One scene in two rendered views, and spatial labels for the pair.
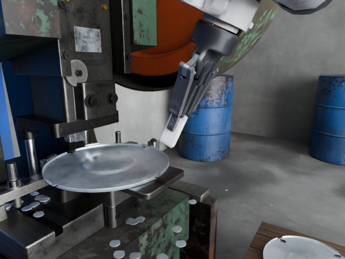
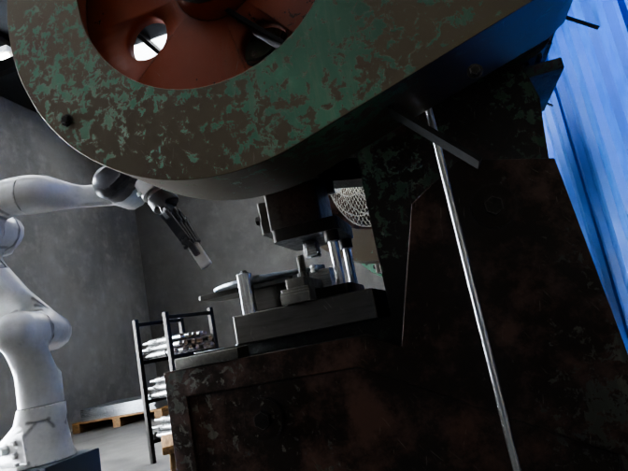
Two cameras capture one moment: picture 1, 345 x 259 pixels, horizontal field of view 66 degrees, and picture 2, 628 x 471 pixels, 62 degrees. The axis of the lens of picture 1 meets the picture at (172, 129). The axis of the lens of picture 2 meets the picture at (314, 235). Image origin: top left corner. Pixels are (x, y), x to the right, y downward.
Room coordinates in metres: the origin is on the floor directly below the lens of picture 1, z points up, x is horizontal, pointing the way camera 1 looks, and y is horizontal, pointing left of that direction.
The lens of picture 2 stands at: (1.86, -0.17, 0.64)
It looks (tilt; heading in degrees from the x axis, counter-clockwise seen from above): 10 degrees up; 160
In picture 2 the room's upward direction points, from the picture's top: 11 degrees counter-clockwise
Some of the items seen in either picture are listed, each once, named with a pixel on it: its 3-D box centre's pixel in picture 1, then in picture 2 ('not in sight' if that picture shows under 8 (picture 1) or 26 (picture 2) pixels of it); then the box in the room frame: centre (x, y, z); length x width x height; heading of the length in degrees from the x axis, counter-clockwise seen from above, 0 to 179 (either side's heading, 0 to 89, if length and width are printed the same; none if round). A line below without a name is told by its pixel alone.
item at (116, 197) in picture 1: (125, 192); (258, 311); (0.57, 0.11, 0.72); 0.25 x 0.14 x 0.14; 57
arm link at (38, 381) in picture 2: not in sight; (28, 358); (0.30, -0.45, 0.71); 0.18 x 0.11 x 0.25; 158
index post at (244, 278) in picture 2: (153, 154); (247, 292); (0.74, 0.06, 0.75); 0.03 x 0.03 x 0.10; 57
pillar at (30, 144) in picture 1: (31, 149); (349, 260); (0.63, 0.35, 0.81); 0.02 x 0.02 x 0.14
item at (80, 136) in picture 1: (75, 132); (311, 249); (0.66, 0.25, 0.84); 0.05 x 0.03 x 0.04; 147
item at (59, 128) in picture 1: (71, 124); (315, 239); (0.67, 0.26, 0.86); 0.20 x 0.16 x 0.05; 147
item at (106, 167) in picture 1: (108, 162); (272, 281); (0.60, 0.15, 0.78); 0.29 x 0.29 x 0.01
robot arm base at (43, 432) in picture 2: not in sight; (32, 435); (0.24, -0.47, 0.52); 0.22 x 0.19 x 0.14; 52
